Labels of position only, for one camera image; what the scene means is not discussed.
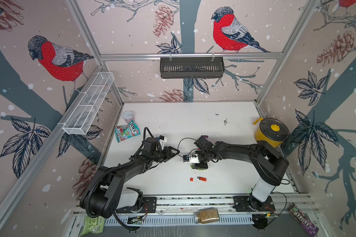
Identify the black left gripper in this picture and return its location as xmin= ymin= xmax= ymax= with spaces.
xmin=150 ymin=146 xmax=180 ymax=163

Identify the red usb drive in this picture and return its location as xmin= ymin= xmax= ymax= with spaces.
xmin=197 ymin=176 xmax=207 ymax=182

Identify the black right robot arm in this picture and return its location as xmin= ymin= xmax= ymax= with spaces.
xmin=194 ymin=136 xmax=289 ymax=211

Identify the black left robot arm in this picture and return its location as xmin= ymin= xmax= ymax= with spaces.
xmin=80 ymin=137 xmax=180 ymax=219

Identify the glass jar of seeds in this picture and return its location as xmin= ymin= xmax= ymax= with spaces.
xmin=194 ymin=208 xmax=220 ymax=224

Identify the green candy packet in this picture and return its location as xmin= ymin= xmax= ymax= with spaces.
xmin=115 ymin=120 xmax=140 ymax=143

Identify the pink can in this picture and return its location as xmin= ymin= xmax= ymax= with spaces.
xmin=123 ymin=111 xmax=134 ymax=124

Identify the yellow pot with black lid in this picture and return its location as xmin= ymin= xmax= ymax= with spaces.
xmin=253 ymin=118 xmax=290 ymax=148

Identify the green snack bag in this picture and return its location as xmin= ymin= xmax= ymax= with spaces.
xmin=80 ymin=216 xmax=105 ymax=236

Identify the purple candy bar wrapper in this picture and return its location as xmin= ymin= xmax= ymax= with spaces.
xmin=288 ymin=203 xmax=319 ymax=237

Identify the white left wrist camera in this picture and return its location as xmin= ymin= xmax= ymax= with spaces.
xmin=157 ymin=135 xmax=167 ymax=149

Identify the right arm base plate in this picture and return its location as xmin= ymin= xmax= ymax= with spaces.
xmin=232 ymin=195 xmax=276 ymax=212

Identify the black wire basket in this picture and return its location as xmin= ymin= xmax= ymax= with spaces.
xmin=160 ymin=57 xmax=225 ymax=79

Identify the white wire mesh shelf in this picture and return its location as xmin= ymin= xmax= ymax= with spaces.
xmin=62 ymin=72 xmax=114 ymax=135

